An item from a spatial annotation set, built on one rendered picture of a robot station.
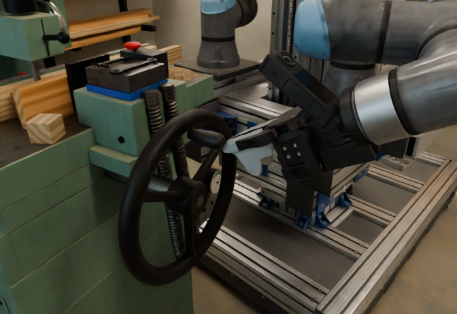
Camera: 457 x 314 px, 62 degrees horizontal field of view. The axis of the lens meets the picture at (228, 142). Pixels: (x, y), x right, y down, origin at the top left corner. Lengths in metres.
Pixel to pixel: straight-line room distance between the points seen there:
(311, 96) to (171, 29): 4.27
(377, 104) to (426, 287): 1.39
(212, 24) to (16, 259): 0.90
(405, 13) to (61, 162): 0.53
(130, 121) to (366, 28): 0.36
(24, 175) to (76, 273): 0.23
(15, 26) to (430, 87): 0.62
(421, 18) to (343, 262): 1.07
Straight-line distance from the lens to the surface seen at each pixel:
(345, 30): 0.49
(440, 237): 2.04
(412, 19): 0.49
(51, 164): 0.65
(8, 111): 0.77
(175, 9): 4.61
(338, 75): 1.03
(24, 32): 0.73
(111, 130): 0.65
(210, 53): 1.30
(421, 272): 1.82
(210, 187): 0.92
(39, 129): 0.64
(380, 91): 0.42
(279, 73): 0.47
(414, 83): 0.41
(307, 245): 1.47
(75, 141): 0.66
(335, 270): 1.40
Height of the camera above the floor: 1.16
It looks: 26 degrees down
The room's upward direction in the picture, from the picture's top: straight up
